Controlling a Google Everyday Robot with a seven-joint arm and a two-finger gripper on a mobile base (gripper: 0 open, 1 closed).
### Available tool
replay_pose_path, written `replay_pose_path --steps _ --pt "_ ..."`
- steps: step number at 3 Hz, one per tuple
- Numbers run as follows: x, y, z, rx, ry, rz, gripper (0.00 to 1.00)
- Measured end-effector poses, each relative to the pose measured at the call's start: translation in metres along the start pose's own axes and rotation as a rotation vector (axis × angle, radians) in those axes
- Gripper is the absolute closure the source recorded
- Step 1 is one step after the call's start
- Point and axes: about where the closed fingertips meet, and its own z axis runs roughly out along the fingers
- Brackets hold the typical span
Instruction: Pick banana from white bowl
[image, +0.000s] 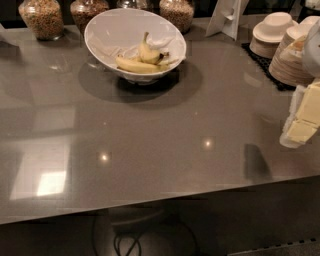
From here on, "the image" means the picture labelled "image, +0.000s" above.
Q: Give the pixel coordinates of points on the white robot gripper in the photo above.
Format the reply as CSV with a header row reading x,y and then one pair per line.
x,y
313,50

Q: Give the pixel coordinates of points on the far right bowl stack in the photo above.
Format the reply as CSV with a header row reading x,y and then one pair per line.
x,y
302,28

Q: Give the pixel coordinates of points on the upright yellow banana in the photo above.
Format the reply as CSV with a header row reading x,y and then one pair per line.
x,y
148,55

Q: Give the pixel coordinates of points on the lying yellow banana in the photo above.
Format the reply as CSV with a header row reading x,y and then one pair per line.
x,y
139,67

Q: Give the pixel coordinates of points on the white ceramic bowl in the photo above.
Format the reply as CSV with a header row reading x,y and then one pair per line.
x,y
126,27

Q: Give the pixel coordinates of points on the black rubber mat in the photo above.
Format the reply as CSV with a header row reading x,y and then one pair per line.
x,y
264,64

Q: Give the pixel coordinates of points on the rear stack of paper bowls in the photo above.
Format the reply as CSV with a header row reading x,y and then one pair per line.
x,y
268,34

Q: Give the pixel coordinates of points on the white folded sign card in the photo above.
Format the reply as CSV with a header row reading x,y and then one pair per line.
x,y
226,17

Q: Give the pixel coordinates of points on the right glass cereal jar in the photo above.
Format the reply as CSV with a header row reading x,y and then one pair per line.
x,y
179,12

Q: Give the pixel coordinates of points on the glass cereal jar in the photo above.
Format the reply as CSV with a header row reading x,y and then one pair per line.
x,y
179,12
43,18
82,11

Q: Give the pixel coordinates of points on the left glass cereal jar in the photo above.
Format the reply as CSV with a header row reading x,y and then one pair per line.
x,y
43,18

